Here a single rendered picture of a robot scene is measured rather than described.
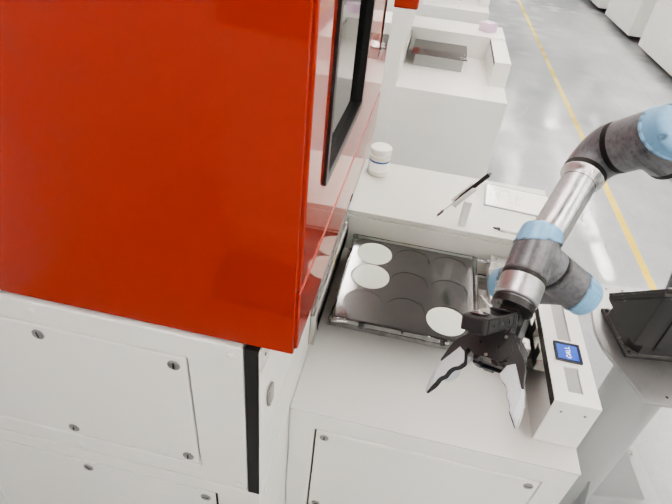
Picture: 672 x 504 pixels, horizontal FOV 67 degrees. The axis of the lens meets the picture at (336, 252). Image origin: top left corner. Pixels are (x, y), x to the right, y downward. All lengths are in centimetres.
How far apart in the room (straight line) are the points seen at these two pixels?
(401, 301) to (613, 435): 84
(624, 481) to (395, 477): 112
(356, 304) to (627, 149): 69
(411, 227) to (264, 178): 100
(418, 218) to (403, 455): 67
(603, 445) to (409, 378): 82
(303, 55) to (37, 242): 46
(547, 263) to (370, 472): 67
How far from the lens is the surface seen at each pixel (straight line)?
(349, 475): 134
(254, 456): 96
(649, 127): 119
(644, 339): 153
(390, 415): 118
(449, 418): 121
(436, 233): 152
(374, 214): 151
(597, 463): 196
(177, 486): 115
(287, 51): 50
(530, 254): 91
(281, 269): 62
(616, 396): 175
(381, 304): 130
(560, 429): 122
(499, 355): 84
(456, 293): 139
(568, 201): 118
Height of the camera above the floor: 177
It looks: 37 degrees down
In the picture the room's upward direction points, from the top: 6 degrees clockwise
